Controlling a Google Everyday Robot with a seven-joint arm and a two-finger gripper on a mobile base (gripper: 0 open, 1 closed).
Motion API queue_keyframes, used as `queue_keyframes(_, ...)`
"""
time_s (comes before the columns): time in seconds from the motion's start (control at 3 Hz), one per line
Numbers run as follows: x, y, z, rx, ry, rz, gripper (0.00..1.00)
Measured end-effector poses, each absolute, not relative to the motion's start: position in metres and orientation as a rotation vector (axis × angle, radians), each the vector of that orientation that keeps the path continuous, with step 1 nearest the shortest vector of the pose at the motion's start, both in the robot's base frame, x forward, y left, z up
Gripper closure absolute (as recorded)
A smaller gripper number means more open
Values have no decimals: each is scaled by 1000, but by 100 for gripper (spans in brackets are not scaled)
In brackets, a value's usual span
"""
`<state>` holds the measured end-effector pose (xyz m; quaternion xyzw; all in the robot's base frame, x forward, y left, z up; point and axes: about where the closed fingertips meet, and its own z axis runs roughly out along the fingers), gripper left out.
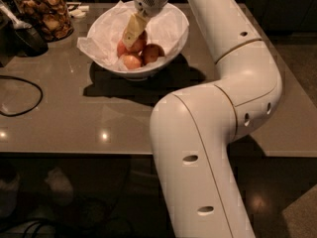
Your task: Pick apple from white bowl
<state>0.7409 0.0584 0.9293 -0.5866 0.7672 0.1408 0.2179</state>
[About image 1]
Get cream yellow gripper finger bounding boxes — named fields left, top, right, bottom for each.
left=122, top=12, right=149, bottom=48

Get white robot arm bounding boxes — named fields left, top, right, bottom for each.
left=134, top=0, right=282, bottom=238

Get left hidden red apple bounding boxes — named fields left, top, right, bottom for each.
left=117, top=41, right=128, bottom=58

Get white ceramic bowl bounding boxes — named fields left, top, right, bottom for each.
left=86, top=0, right=191, bottom=82

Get white tissue paper liner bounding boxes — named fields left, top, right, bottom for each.
left=76, top=0, right=189, bottom=72

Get small white objects on table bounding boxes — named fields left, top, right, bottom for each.
left=67, top=4, right=90, bottom=19

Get glass jar of dried chips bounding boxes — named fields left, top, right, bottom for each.
left=14, top=0, right=73, bottom=42

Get black round appliance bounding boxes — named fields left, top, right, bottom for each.
left=14, top=28, right=49, bottom=57

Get white shoe under table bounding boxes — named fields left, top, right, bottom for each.
left=45, top=168, right=73, bottom=206

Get white shoe at left edge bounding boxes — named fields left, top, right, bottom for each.
left=0, top=175, right=20, bottom=218

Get white scoop handle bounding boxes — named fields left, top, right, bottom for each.
left=0, top=0, right=32, bottom=30

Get black cable loop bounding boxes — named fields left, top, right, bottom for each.
left=0, top=74, right=45, bottom=118

